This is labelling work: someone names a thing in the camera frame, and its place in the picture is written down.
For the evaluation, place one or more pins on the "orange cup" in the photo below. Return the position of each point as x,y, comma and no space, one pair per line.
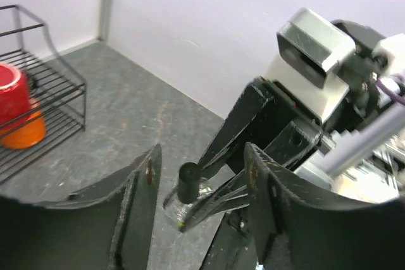
26,131

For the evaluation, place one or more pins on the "aluminium corner post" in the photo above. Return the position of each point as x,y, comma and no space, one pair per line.
104,19

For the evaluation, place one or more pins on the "black wire rack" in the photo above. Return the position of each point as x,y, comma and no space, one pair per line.
58,89

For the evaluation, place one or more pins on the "black nail polish cap brush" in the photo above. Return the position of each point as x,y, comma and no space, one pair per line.
189,175

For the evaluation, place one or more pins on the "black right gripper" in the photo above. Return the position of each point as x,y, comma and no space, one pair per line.
267,115

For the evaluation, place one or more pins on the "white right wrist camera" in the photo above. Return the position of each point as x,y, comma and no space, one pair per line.
310,51

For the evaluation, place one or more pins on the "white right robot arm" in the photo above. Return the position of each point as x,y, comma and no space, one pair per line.
362,102

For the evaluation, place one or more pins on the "glitter nail polish bottle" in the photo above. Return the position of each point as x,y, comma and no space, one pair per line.
176,211

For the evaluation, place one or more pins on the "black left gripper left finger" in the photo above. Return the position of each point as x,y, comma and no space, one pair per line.
106,225

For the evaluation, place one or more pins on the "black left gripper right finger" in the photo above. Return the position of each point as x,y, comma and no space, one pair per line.
324,230

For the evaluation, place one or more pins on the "red ceramic mug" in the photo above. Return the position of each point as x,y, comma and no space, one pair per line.
15,97

